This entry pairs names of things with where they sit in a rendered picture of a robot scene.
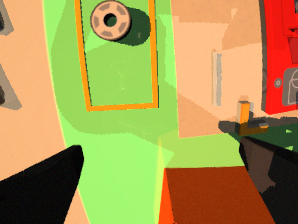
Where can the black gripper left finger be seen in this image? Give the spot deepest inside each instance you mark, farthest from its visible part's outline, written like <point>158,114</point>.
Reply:
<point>42,193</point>

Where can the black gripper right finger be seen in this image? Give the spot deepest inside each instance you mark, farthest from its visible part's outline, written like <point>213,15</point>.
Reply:
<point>274,170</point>

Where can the orange rectangular outline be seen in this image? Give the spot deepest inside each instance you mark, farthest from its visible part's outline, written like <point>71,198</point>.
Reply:
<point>153,58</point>

